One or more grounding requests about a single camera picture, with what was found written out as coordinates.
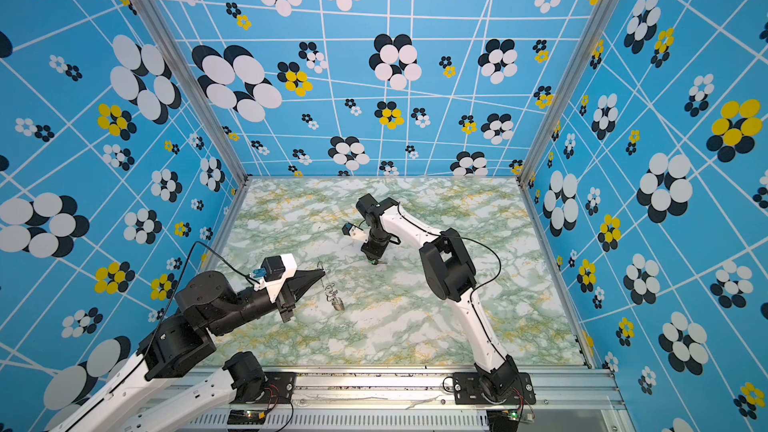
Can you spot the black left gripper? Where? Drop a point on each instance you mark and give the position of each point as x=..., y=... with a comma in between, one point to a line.
x=299, y=286

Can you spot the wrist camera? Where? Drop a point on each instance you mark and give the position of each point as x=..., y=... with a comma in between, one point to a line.
x=354, y=232
x=276, y=271

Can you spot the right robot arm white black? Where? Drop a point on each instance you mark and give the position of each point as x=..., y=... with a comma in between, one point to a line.
x=451, y=275

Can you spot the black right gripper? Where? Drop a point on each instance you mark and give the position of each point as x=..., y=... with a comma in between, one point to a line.
x=374, y=253

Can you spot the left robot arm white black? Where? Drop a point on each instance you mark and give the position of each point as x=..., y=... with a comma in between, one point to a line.
x=207, y=307

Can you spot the aluminium frame post left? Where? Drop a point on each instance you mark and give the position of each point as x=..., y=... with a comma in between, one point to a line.
x=160, y=32

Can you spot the steel key organizer plate with rings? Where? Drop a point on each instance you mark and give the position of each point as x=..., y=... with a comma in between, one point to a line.
x=330, y=290

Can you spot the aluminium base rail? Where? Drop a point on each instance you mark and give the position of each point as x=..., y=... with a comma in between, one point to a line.
x=563, y=398

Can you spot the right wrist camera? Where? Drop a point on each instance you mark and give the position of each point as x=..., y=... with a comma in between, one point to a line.
x=354, y=232

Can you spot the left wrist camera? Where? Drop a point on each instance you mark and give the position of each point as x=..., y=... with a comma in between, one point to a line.
x=276, y=271

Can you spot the aluminium frame post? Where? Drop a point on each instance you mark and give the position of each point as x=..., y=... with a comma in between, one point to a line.
x=160, y=32
x=576, y=66

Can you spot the aluminium frame post right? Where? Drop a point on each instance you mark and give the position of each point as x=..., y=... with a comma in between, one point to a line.
x=576, y=66

